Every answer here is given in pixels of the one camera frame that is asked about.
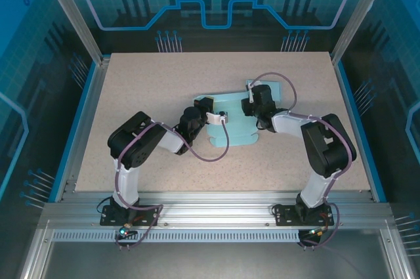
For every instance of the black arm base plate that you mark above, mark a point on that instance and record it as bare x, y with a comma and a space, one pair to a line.
282, 220
108, 220

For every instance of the light blue paper box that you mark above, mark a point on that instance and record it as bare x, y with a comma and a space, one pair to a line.
278, 93
236, 128

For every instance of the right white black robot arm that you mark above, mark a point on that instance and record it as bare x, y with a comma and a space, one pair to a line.
288, 124

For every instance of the aluminium frame beam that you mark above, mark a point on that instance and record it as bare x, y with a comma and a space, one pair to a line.
213, 210

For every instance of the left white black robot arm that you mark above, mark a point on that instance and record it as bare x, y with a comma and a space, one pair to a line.
126, 184

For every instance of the aluminium frame post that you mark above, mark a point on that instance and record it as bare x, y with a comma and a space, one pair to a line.
359, 13
76, 13

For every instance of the small connector with green LED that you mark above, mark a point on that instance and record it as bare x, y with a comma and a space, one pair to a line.
123, 232
311, 233

